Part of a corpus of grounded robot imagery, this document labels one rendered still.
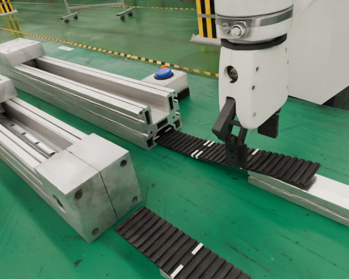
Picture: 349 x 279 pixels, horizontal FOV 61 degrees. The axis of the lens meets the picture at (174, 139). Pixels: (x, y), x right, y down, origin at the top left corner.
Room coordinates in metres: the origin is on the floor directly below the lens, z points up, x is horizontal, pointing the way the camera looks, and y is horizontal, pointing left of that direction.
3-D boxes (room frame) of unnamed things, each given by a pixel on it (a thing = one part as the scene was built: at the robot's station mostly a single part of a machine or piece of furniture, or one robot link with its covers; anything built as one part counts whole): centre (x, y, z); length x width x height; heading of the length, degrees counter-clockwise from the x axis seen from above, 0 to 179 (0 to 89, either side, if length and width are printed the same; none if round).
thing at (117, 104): (0.79, 0.28, 0.82); 0.80 x 0.10 x 0.09; 41
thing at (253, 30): (0.34, -0.11, 1.01); 0.09 x 0.08 x 0.03; 131
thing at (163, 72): (0.67, 0.00, 0.84); 0.04 x 0.04 x 0.02
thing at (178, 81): (0.66, 0.00, 0.81); 0.10 x 0.08 x 0.06; 131
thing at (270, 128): (0.38, -0.15, 0.86); 0.03 x 0.03 x 0.07; 41
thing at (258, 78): (0.34, -0.11, 0.95); 0.10 x 0.07 x 0.11; 131
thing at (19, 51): (0.98, 0.44, 0.87); 0.16 x 0.11 x 0.07; 41
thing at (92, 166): (0.34, 0.12, 0.83); 0.12 x 0.09 x 0.10; 131
